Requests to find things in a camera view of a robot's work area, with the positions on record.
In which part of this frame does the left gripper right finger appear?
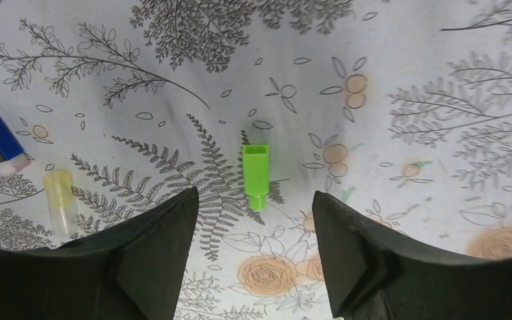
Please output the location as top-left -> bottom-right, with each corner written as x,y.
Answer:
312,191 -> 512,319

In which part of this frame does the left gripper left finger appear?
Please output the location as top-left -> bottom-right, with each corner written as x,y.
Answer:
0,188 -> 199,319

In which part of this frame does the yellow transparent pen cap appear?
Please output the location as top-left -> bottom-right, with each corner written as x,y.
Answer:
43,170 -> 78,237

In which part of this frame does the floral patterned table mat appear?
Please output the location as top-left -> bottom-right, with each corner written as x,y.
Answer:
0,0 -> 512,320

